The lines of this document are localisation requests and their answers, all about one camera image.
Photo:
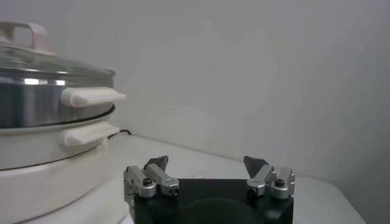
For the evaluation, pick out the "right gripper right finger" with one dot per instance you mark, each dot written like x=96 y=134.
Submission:
x=274 y=182

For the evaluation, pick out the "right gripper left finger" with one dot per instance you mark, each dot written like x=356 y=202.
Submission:
x=146 y=182

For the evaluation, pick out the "perforated steel steamer basket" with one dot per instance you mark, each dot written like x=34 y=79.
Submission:
x=36 y=103

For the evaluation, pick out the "cream electric cooker pot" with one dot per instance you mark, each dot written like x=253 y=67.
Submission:
x=45 y=182

